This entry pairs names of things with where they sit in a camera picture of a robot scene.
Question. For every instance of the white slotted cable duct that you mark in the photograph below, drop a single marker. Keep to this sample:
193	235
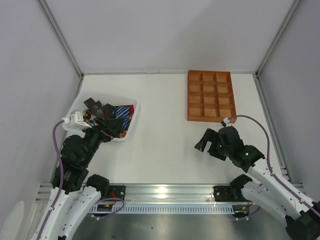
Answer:
206	209

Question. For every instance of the red tie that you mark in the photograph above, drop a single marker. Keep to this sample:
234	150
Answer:
131	109

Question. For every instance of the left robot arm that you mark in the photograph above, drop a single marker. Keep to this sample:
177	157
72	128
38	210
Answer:
73	192

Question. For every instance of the navy blue striped tie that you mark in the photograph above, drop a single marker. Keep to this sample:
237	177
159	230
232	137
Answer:
123	112

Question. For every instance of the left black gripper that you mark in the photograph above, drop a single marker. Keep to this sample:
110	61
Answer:
107	125

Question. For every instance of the white plastic bin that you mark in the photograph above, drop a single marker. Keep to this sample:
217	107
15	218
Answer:
112	99

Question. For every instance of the aluminium front rail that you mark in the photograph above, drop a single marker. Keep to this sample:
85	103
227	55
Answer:
169	193

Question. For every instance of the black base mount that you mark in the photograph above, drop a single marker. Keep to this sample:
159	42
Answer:
224	193
117	191

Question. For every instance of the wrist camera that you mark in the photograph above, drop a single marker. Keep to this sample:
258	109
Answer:
75	122
226	122

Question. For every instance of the floral multicolour tie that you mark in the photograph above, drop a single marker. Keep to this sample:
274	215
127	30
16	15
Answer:
89	118

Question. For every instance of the brown patterned tie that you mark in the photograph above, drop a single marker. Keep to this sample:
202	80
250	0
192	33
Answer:
99	110

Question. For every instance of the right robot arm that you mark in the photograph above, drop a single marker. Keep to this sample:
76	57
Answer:
277	196

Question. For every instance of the orange compartment tray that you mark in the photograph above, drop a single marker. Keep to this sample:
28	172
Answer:
210	96

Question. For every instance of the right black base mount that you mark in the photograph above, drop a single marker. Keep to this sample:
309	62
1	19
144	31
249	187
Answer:
224	193

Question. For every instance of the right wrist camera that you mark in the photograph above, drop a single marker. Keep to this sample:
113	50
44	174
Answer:
226	122

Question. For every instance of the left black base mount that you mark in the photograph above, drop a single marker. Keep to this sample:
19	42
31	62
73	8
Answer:
117	191

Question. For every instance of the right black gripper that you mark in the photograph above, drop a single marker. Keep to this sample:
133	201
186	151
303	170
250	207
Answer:
214	144

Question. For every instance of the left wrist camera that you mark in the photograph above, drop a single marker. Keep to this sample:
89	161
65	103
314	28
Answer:
75	122

